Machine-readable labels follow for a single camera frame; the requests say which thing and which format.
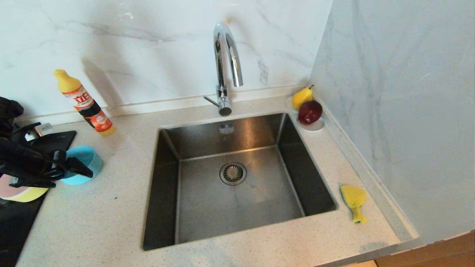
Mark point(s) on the pink plastic bowl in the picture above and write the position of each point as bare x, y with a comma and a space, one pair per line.
9, 190

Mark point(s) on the round metal drain strainer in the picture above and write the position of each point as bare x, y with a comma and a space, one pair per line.
233, 173

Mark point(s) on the orange yellow dish soap bottle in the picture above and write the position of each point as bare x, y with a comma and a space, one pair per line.
88, 108

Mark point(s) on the blue plastic bowl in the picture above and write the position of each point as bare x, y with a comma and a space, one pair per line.
91, 157

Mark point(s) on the chrome gooseneck faucet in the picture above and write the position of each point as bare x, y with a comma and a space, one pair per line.
222, 59

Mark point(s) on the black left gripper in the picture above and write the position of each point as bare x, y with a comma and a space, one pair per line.
26, 165

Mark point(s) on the dark red apple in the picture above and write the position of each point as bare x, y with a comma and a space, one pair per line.
310, 112

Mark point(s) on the stainless steel sink basin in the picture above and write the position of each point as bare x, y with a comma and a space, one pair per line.
222, 215

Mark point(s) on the black induction cooktop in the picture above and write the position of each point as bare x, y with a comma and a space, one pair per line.
61, 139

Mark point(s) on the yellow pear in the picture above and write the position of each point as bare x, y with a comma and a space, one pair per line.
302, 98

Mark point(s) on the yellow fish-shaped sponge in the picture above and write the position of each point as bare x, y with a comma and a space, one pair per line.
353, 197

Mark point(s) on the small white dish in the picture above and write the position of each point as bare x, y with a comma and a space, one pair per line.
313, 128

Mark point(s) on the yellow plastic bowl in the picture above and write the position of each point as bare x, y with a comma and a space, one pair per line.
31, 193

